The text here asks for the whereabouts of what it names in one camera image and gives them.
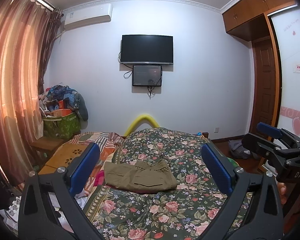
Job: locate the white air conditioner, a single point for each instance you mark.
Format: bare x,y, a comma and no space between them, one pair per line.
83,16

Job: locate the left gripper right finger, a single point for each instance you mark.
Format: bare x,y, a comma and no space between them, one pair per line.
264,217

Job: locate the blue clothes pile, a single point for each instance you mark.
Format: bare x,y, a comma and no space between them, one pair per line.
64,97

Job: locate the large black wall television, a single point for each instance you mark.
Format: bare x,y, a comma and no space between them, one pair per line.
153,49

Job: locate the wooden overhead cabinet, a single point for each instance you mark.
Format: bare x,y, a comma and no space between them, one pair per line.
247,18

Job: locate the white wardrobe sliding door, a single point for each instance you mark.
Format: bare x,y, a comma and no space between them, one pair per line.
286,25

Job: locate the floral dark green bedspread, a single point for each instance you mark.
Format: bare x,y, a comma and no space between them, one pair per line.
182,213

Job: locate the small black wall monitor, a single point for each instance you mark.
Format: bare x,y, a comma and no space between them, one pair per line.
147,76

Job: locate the wooden folding lap table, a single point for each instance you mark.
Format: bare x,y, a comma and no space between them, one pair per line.
63,157

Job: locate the olive khaki pants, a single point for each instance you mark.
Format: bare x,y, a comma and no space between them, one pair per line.
140,177

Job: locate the grey backpack on floor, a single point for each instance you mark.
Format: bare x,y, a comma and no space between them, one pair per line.
237,150

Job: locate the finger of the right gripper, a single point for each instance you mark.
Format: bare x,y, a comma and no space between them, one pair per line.
270,131

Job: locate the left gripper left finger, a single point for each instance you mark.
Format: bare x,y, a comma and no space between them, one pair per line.
37,217

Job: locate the brown wooden door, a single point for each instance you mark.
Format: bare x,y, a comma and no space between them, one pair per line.
266,90

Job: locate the orange pink curtain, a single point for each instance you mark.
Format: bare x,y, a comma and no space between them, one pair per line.
27,34

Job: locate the person's right hand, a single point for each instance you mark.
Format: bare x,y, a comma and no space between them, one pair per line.
282,188

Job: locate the wooden stool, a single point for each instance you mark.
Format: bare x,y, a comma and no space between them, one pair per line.
47,145

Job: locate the striped patchwork sheet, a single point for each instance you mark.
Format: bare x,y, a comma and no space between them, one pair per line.
108,143

